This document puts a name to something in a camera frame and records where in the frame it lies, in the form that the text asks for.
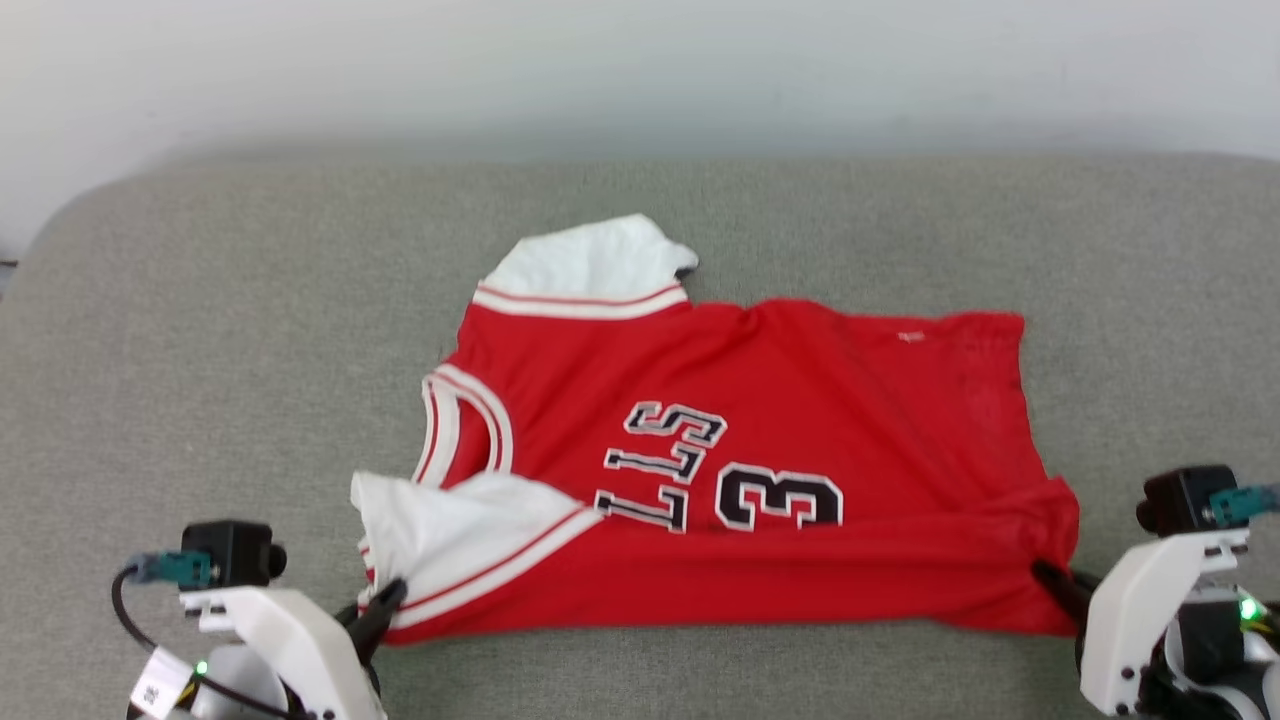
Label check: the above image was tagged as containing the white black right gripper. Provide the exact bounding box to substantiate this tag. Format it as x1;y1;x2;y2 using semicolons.
1030;527;1252;717

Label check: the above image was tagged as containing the white paper label tag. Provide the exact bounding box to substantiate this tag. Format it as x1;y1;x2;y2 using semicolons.
129;648;193;718

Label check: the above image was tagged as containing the red and white basketball jersey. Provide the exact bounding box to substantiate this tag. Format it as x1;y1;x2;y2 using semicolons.
349;212;1082;647

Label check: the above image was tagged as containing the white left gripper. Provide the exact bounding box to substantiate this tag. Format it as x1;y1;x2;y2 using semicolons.
179;577;410;720

